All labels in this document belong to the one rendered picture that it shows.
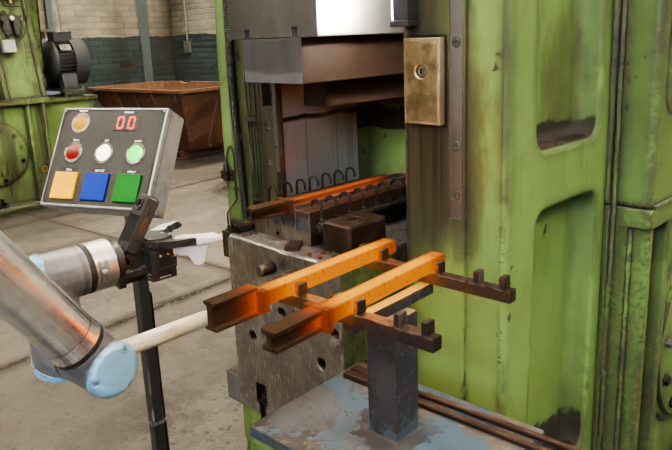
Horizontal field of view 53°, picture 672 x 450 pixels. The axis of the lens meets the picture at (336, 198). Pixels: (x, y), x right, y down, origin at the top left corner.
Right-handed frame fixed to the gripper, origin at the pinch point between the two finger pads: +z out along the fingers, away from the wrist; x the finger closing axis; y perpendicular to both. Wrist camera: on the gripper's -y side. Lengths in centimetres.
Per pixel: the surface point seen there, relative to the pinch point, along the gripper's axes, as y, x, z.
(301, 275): 0.7, 35.9, -5.0
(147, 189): -0.9, -38.5, 9.6
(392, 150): -5, -10, 71
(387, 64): -30, 8, 49
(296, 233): 6.2, 2.8, 22.8
